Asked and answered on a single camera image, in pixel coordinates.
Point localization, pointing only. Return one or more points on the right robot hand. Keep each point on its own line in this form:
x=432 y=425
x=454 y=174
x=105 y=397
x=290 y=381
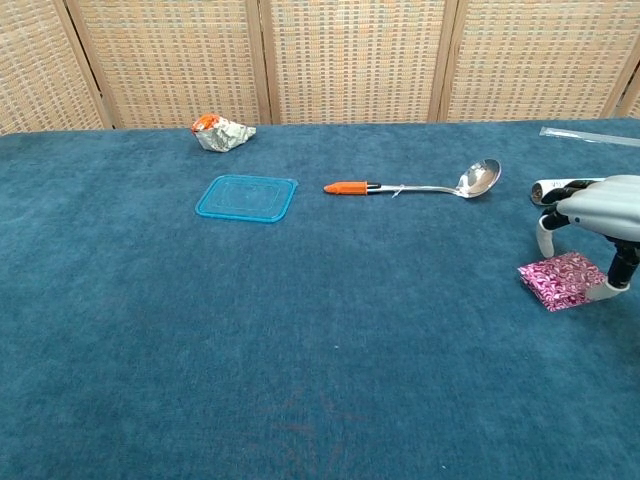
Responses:
x=610 y=205

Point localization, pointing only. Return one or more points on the white green cling film roll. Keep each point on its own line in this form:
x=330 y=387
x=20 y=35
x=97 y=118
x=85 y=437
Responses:
x=540 y=192

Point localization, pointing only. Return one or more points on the clear plastic wrapped stick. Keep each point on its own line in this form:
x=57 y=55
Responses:
x=575 y=134

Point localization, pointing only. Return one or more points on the woven rattan screen panel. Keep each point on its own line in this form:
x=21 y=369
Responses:
x=35 y=65
x=170 y=60
x=355 y=60
x=540 y=60

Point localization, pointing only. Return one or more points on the blue carpet table cover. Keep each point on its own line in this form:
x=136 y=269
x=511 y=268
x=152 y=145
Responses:
x=300 y=325

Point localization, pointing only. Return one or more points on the blue plastic container lid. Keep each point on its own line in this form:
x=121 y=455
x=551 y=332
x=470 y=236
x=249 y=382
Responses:
x=245 y=200

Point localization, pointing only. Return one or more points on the crumpled orange silver snack wrapper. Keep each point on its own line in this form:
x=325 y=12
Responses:
x=220 y=137

